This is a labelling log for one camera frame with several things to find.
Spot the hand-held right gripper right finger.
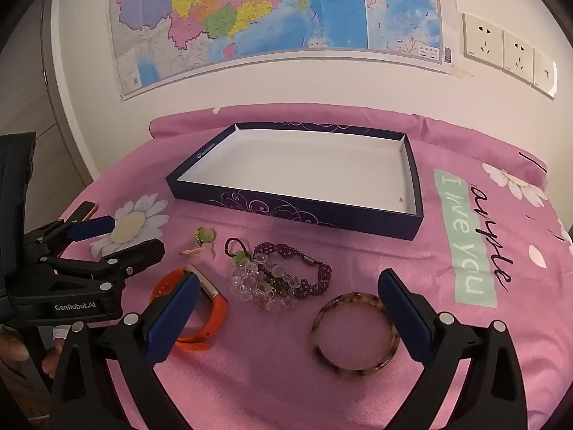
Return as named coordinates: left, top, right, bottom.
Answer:
left=377, top=269, right=529, bottom=430

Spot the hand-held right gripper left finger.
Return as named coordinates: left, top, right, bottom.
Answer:
left=50, top=272, right=200, bottom=430

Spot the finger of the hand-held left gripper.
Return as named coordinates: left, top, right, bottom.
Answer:
left=45, top=238, right=165, bottom=295
left=24, top=215, right=116, bottom=256

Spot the orange strap watch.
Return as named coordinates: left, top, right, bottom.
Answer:
left=151, top=264, right=230, bottom=352

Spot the clear crystal bead bracelet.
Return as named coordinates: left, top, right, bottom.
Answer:
left=230, top=257, right=300, bottom=313

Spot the purple bead green stone ring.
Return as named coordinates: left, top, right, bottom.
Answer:
left=224, top=237, right=249, bottom=266

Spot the tortoiseshell bangle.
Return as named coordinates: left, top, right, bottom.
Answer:
left=311, top=292, right=400, bottom=378

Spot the purple beaded bracelet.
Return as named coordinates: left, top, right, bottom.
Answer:
left=253, top=242, right=333, bottom=298

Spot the navy floral box tray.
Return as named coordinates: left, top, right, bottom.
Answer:
left=165, top=122, right=424, bottom=242

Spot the person's left hand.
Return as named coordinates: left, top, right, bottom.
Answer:
left=0, top=326, right=63, bottom=379

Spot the pink daisy print blanket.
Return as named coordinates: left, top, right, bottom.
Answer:
left=54, top=104, right=573, bottom=430

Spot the grey cabinet door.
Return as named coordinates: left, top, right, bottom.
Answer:
left=0, top=0, right=97, bottom=189

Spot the black orange-edged strap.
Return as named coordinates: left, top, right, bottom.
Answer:
left=72, top=201, right=98, bottom=225

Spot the colourful wall map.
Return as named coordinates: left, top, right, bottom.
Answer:
left=109, top=0, right=453, bottom=101

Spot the white wall socket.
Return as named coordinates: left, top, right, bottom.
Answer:
left=462, top=13, right=504, bottom=70
left=501, top=29, right=535, bottom=83
left=533, top=48, right=558, bottom=99

